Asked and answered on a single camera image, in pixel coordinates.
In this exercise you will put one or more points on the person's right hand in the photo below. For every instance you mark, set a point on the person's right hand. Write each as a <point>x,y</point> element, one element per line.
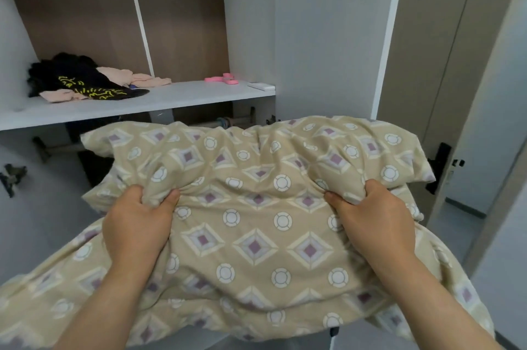
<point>376,220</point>

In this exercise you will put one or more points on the person's left hand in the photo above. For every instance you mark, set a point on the person's left hand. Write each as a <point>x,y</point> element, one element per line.
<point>134,228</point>

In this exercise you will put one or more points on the person's left thumb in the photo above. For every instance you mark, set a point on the person's left thumb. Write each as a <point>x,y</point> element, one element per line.
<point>166,202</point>

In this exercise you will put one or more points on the person's right thumb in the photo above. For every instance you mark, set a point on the person's right thumb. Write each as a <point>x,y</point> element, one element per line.
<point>338,202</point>

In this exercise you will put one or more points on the beige diamond-patterned quilt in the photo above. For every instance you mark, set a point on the beige diamond-patterned quilt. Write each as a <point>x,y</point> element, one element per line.
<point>255,230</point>

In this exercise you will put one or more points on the person's right forearm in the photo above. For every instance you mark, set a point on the person's right forearm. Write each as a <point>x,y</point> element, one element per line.
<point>436,306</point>

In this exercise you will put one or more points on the person's left forearm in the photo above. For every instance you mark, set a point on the person's left forearm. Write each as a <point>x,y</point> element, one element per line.
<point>105,308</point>

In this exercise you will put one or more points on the white wardrobe shelf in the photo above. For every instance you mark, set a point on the white wardrobe shelf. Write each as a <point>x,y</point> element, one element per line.
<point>136,104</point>

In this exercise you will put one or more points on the peach pink garment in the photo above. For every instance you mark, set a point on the peach pink garment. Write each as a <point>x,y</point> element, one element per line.
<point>131,78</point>

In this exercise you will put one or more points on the pink plastic clothes hanger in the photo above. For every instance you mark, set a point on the pink plastic clothes hanger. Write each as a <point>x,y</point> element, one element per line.
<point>221,78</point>

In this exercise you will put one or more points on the white flat remote control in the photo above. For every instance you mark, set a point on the white flat remote control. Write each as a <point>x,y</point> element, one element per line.
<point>261,86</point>

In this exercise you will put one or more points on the black garment with yellow print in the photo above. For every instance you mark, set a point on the black garment with yellow print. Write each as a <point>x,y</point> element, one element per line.
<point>72,76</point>

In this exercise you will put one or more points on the beige room door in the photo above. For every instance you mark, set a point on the beige room door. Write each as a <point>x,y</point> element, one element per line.
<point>436,53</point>

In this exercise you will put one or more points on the wooden clothes rail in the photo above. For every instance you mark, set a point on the wooden clothes rail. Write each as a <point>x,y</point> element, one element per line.
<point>230,120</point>

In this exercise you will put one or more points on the black metal hinge bracket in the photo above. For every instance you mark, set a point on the black metal hinge bracket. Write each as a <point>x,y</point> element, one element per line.
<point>12,177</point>

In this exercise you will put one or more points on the white wardrobe frame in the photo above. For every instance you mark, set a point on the white wardrobe frame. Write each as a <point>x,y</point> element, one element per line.
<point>313,32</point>

